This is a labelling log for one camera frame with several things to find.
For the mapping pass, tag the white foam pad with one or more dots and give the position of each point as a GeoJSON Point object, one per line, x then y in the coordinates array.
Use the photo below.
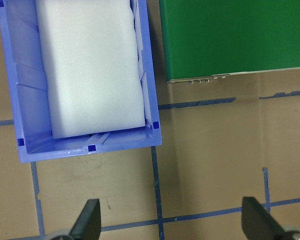
{"type": "Point", "coordinates": [90, 75]}

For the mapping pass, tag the blue plastic storage bin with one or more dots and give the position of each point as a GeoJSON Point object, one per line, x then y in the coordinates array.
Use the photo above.
{"type": "Point", "coordinates": [12, 75]}

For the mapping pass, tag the green conveyor belt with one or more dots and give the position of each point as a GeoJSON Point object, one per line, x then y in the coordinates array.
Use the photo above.
{"type": "Point", "coordinates": [227, 37]}

